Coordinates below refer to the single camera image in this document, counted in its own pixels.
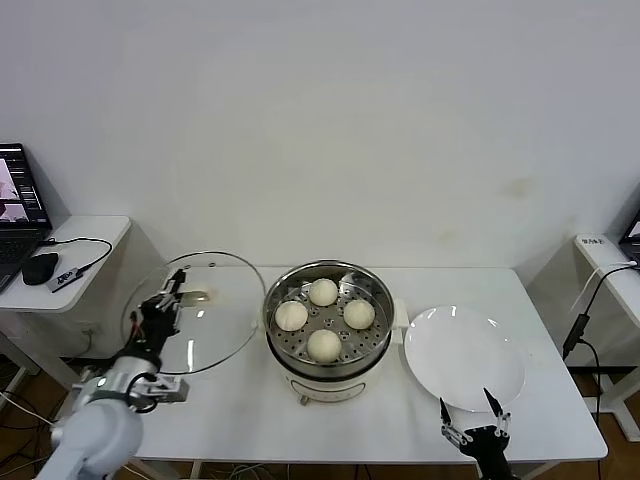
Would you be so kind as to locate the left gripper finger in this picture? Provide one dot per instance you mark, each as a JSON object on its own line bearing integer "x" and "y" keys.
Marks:
{"x": 176, "y": 284}
{"x": 167, "y": 305}

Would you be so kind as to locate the cream electric cooker base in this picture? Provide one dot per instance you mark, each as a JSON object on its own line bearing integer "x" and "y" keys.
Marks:
{"x": 325, "y": 387}

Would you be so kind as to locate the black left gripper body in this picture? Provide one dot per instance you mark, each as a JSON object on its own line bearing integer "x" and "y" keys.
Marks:
{"x": 157, "y": 325}

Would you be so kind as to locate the black computer mouse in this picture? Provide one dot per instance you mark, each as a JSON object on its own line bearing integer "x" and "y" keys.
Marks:
{"x": 40, "y": 270}

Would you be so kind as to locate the white steamed baozi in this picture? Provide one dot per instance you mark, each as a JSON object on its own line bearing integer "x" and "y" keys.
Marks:
{"x": 324, "y": 345}
{"x": 291, "y": 316}
{"x": 322, "y": 291}
{"x": 359, "y": 314}

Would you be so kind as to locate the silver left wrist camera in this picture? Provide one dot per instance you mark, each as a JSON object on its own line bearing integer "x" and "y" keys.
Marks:
{"x": 170, "y": 390}

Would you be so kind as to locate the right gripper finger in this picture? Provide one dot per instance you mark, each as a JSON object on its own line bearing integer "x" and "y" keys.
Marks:
{"x": 492, "y": 402}
{"x": 445, "y": 415}

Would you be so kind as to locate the white side table with adapter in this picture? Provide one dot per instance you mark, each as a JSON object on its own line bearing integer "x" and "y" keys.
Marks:
{"x": 625, "y": 295}

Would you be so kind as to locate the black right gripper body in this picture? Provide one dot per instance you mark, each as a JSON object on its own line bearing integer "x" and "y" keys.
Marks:
{"x": 487, "y": 450}

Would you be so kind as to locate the white side table with laptop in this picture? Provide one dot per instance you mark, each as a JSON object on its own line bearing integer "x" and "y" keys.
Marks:
{"x": 95, "y": 230}

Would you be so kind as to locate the black portable drive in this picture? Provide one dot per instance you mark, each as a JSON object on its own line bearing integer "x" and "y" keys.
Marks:
{"x": 65, "y": 280}

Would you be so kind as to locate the dark laptop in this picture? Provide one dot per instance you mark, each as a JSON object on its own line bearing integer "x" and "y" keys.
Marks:
{"x": 632, "y": 235}

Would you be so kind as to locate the white round plate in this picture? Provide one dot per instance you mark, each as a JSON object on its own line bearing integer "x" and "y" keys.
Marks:
{"x": 465, "y": 350}

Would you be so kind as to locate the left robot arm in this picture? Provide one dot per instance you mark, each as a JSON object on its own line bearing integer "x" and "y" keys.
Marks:
{"x": 95, "y": 435}

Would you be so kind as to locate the stainless steel steamer basket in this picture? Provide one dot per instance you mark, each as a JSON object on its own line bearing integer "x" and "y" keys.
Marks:
{"x": 277, "y": 287}

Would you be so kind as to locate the black laptop with lit screen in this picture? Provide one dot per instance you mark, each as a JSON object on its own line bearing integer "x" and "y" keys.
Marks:
{"x": 20, "y": 185}

